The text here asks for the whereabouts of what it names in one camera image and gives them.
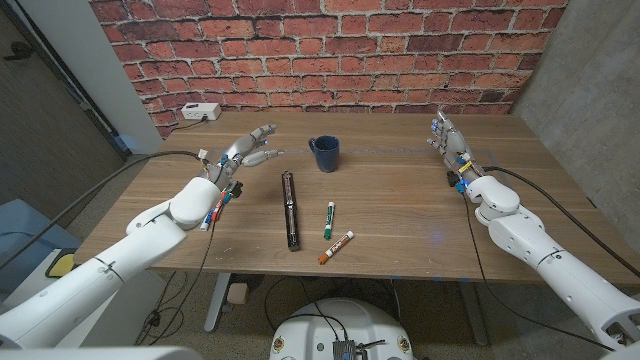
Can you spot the white power strip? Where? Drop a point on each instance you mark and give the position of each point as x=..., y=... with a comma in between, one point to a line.
x=201, y=111

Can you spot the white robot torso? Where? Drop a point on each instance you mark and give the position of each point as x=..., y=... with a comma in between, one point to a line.
x=340, y=325

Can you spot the red brick print backdrop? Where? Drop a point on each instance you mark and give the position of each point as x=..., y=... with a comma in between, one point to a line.
x=325, y=60

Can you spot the grey finned torso module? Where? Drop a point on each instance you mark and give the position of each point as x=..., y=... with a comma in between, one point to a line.
x=344, y=351

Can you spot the beige box under table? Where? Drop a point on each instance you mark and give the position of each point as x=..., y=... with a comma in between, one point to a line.
x=238, y=294

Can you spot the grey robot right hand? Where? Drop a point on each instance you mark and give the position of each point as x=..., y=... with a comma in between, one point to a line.
x=455, y=147

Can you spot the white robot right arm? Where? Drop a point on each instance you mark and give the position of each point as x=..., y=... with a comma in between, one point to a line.
x=550, y=265

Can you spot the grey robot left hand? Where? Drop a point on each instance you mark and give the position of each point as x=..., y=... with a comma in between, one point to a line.
x=235, y=155

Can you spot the green dry erase marker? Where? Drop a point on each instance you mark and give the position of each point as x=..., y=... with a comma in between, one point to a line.
x=329, y=220

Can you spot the orange dry erase marker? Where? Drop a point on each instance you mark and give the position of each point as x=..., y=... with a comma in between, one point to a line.
x=336, y=247

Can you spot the red dry erase marker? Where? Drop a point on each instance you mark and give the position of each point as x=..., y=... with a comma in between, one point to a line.
x=217, y=212

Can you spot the blue plastic bin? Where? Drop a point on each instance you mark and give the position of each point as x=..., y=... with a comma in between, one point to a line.
x=25, y=225

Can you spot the dark wooden door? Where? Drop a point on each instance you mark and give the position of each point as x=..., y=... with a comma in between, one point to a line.
x=40, y=140

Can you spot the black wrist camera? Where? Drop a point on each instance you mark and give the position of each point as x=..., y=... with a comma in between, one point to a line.
x=235, y=189
x=453, y=179

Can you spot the grey table leg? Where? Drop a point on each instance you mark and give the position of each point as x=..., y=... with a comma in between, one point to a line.
x=217, y=305
x=475, y=320

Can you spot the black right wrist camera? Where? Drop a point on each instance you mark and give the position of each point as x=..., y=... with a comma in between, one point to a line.
x=453, y=179

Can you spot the navy blue mug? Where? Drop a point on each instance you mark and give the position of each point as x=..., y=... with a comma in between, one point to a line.
x=327, y=155

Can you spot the blue dry erase marker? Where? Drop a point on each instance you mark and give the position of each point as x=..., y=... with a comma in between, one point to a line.
x=206, y=224

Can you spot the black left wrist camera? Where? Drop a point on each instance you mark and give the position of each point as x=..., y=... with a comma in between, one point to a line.
x=235, y=189

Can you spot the yellow black floor pad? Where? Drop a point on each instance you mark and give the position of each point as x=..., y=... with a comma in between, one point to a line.
x=60, y=266

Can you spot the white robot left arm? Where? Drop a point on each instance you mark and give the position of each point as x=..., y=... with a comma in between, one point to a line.
x=100, y=270

